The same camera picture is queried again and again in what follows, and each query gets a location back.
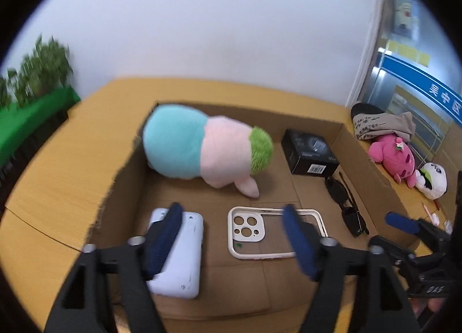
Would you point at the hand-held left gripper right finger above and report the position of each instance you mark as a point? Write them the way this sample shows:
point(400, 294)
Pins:
point(299, 242)

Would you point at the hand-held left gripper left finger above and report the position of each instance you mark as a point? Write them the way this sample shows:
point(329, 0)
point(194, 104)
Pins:
point(164, 239)

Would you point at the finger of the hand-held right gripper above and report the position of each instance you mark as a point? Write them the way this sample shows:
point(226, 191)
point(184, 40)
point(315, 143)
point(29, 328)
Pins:
point(409, 259)
point(400, 220)

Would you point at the pale blue power bank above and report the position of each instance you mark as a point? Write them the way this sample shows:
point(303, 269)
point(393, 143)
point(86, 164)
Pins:
point(184, 268)

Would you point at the beige clear phone case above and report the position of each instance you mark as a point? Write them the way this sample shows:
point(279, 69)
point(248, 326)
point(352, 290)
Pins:
point(247, 230)

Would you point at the black sunglasses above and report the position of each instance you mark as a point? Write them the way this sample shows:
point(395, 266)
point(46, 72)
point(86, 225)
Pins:
point(343, 195)

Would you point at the cardboard box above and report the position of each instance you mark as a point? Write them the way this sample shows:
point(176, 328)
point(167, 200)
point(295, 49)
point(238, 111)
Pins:
point(223, 282)

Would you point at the black charger box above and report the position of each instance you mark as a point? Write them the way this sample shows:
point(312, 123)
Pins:
point(306, 149)

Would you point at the person's right hand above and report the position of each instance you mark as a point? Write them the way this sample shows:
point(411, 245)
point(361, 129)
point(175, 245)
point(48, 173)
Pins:
point(429, 307)

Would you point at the pink pen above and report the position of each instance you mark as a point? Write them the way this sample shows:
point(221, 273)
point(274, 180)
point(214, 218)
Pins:
point(429, 212)

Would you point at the white plush toy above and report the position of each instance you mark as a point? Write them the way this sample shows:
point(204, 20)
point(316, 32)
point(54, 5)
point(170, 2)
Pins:
point(433, 179)

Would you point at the blue pink green plush toy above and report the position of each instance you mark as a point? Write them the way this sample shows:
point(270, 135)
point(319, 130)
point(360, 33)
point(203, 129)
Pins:
point(202, 152)

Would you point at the beige printed cloth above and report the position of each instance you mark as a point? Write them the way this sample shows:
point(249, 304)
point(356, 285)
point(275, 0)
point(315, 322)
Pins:
point(379, 123)

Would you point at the glass door with blue strip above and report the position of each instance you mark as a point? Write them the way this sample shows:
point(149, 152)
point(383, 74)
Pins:
point(415, 66)

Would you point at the large potted green plant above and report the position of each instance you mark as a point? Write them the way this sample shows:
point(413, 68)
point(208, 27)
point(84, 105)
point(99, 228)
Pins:
point(43, 69)

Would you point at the small potted green plant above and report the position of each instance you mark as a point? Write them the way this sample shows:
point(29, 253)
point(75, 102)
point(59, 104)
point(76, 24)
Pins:
point(7, 87)

